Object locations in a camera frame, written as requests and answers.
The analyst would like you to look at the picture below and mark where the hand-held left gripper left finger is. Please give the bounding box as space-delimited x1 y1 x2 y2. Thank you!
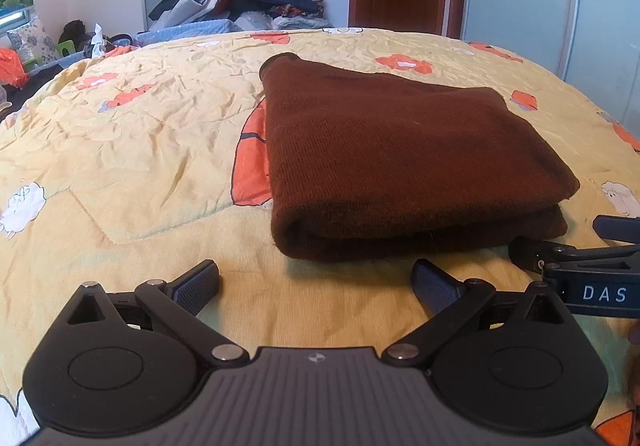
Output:
65 260 250 369

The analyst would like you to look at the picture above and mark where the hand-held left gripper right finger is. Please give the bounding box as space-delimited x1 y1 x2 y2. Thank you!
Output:
382 258 576 368

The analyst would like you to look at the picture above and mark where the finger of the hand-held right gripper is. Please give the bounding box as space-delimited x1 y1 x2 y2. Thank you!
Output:
507 238 640 277
592 215 640 245

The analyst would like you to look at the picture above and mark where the brown knit sweater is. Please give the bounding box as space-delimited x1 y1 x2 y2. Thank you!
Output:
259 53 581 263

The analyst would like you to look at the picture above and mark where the yellow printed quilt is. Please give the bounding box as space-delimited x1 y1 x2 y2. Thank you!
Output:
0 26 640 446

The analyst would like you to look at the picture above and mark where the white sliding wardrobe door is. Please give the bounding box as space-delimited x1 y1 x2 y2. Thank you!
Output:
460 0 640 127

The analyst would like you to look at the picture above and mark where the blue quilted blanket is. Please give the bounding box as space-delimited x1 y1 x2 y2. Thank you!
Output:
30 18 246 72

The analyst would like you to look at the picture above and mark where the dark cloth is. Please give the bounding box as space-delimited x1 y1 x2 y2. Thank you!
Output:
5 66 63 112

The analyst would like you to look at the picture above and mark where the white crumpled bag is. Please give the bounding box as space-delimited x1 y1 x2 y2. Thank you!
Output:
85 23 109 58

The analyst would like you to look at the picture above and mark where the green plastic stool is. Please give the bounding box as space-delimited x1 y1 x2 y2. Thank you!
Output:
25 40 76 68

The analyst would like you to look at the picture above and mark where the black bag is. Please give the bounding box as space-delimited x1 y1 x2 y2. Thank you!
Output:
59 20 88 49

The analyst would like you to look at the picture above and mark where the orange cloth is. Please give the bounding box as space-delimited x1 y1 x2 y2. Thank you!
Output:
0 47 30 88

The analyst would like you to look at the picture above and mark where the floral pillow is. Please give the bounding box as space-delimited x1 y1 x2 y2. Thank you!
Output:
7 15 61 64

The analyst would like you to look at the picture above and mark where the window frame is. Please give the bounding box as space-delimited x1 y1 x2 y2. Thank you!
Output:
0 6 33 34

